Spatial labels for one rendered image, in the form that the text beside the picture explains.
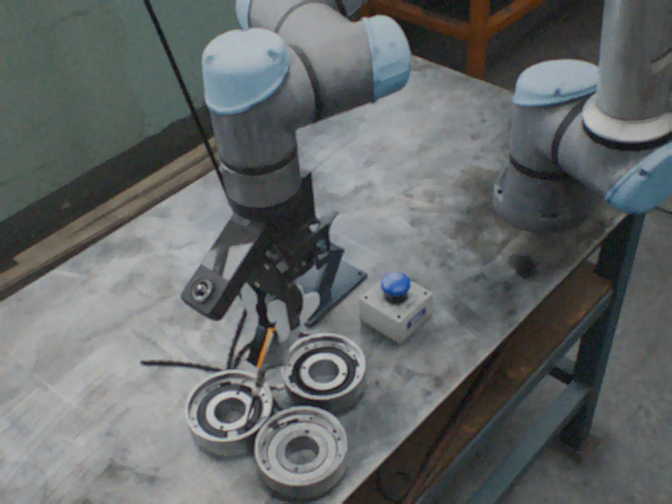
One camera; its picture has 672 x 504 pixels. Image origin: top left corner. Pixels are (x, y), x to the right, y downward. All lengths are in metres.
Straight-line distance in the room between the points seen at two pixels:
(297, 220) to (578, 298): 0.79
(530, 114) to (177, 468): 0.66
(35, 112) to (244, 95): 1.90
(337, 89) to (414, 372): 0.44
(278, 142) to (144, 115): 2.08
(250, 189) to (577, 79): 0.56
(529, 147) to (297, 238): 0.47
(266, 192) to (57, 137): 1.92
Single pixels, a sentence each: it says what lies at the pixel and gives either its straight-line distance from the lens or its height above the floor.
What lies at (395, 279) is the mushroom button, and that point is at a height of 0.87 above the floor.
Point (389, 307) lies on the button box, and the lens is 1.05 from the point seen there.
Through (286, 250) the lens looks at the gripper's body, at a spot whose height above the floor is 1.07.
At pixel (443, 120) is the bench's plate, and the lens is 1.48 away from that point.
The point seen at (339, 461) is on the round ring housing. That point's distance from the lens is 0.91.
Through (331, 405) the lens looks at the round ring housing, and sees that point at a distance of 0.98.
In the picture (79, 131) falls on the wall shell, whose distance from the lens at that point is 2.66.
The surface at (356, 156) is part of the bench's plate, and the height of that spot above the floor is 0.80.
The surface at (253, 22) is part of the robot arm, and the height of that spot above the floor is 1.24.
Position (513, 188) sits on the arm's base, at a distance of 1.24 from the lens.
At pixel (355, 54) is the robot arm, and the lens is 0.74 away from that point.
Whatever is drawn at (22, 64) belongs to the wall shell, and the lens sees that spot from 2.50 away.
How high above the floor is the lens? 1.60
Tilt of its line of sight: 42 degrees down
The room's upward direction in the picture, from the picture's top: 5 degrees counter-clockwise
